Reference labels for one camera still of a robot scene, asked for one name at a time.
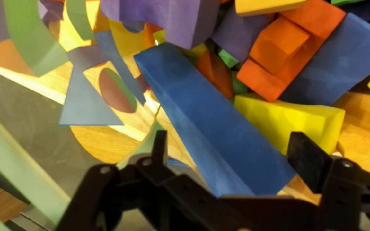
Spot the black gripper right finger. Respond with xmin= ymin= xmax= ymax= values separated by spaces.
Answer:
xmin=286 ymin=130 xmax=370 ymax=231

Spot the clear plastic toy bag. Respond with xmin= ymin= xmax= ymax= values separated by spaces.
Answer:
xmin=0 ymin=0 xmax=370 ymax=231

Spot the red foam block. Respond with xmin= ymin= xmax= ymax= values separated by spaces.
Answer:
xmin=195 ymin=50 xmax=236 ymax=100

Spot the green foam block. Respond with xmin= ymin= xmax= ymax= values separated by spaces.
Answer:
xmin=216 ymin=48 xmax=240 ymax=69

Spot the yellow orange foam block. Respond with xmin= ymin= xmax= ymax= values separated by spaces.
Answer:
xmin=234 ymin=0 xmax=308 ymax=18

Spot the purple foam block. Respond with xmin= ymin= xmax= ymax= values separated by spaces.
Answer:
xmin=100 ymin=0 xmax=221 ymax=50

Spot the pale orange foam block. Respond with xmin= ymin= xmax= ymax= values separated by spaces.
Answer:
xmin=334 ymin=91 xmax=370 ymax=174

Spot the long blue foam block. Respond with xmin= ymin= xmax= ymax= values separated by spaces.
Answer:
xmin=133 ymin=42 xmax=297 ymax=197

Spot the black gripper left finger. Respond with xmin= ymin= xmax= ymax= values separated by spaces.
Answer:
xmin=55 ymin=129 xmax=217 ymax=231

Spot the orange stepped foam block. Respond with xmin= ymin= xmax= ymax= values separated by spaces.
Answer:
xmin=235 ymin=0 xmax=348 ymax=102

